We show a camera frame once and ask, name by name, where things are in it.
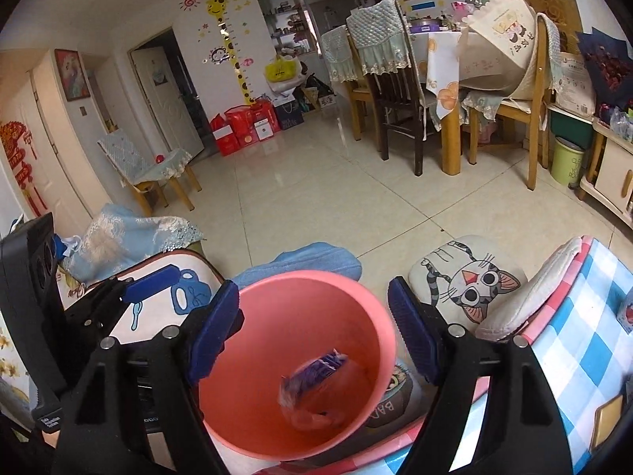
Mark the white sack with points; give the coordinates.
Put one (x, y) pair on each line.
(576, 84)

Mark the light blue lace cloth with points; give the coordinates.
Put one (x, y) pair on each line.
(128, 242)

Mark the giraffe height chart sticker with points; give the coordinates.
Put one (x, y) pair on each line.
(217, 7)

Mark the framed picture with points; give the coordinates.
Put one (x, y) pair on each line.
(71, 74)

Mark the yellow card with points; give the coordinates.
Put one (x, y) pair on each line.
(608, 418)

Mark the yellow bag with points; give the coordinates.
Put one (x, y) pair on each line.
(281, 72)

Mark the green trash bin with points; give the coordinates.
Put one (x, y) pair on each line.
(566, 163)

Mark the green storage box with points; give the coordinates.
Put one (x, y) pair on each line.
(568, 126)

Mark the cream cartoon cloth cover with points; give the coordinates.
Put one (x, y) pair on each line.
(499, 29)

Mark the blue cloth pad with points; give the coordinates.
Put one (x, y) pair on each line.
(306, 262)

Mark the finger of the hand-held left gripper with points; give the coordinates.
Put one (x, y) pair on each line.
(148, 282)

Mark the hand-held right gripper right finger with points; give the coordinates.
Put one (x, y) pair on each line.
(413, 331)

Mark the red gift box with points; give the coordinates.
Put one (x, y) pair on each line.
(242, 121)
(267, 123)
(222, 141)

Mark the blue white checkered tablecloth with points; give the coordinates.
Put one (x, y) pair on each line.
(583, 336)

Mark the wooden chair with lace cover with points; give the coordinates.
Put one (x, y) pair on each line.
(143, 163)

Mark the pink plastic bucket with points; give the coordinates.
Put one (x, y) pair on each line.
(277, 316)

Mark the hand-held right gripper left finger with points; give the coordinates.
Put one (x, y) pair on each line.
(217, 329)

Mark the wooden chair with quilted cover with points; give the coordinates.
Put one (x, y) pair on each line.
(533, 148)

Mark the dining table with printed cloth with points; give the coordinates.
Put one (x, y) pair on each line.
(445, 74)

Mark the cream folded cushion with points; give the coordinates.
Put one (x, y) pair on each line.
(534, 287)

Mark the light wooden chair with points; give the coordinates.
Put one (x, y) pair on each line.
(339, 59)

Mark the display shelf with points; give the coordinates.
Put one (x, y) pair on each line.
(289, 20)

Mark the purple plastic wrapper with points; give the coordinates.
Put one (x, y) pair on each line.
(316, 371)

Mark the dark wooden chair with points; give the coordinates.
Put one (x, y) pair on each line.
(395, 99)

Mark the red paper wall decoration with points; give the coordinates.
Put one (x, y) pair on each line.
(17, 153)

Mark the cream cabinet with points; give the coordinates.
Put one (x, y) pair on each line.
(611, 178)

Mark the brown patterned wall panel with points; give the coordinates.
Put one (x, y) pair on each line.
(554, 10)

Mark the dark blue paper bag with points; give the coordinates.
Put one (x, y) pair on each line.
(289, 116)

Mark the cat print cushion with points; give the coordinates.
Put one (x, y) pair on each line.
(470, 277)

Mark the white door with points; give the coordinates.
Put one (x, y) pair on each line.
(168, 104)

